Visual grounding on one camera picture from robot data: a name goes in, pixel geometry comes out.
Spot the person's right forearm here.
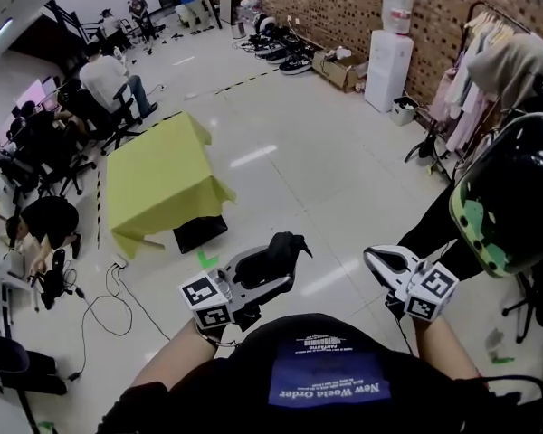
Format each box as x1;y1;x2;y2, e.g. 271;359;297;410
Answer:
409;316;481;380

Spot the person's black printed t-shirt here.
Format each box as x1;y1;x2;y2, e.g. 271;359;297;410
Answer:
97;313;543;434

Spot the white water dispenser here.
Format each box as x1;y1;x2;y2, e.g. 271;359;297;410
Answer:
364;29;415;114

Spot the white desk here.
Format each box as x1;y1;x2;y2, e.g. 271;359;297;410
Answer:
0;237;33;307

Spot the row of black round devices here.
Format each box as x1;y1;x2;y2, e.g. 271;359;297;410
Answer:
247;14;314;77

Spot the pink garment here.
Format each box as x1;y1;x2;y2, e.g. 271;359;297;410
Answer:
442;38;497;154

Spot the clear water bottle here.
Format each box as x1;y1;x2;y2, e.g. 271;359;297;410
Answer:
382;0;418;36

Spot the black box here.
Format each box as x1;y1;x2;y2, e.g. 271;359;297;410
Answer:
172;214;230;255

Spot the person's left forearm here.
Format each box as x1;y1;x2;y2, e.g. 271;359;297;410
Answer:
130;318;236;392

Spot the black cloth item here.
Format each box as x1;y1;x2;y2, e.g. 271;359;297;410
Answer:
235;231;314;288

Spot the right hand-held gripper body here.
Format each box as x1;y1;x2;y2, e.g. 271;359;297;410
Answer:
386;259;461;323

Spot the grey waste bin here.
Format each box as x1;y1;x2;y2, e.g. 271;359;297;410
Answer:
391;96;421;127

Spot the yellow-green tablecloth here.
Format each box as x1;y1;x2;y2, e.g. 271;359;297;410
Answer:
106;110;237;259

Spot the black office chair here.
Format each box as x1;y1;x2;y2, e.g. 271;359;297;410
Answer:
100;82;145;156
49;119;99;197
501;272;543;344
7;151;51;203

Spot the pink-lit monitor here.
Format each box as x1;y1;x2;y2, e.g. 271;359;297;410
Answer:
14;76;61;118

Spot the black clothes rack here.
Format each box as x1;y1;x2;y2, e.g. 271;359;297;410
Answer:
405;1;536;184

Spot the black metal staircase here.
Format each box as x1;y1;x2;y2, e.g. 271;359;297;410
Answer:
39;0;101;50

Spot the beige garment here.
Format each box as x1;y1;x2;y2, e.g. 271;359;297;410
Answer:
468;33;543;104

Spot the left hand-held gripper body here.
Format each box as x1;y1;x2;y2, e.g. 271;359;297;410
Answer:
179;263;262;333

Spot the dark grey shell chair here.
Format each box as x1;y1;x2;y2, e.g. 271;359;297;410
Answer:
0;334;69;427

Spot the cardboard box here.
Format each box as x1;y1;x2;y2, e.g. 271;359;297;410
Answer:
311;48;369;94

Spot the black floor cable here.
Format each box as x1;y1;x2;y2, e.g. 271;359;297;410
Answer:
66;263;174;382

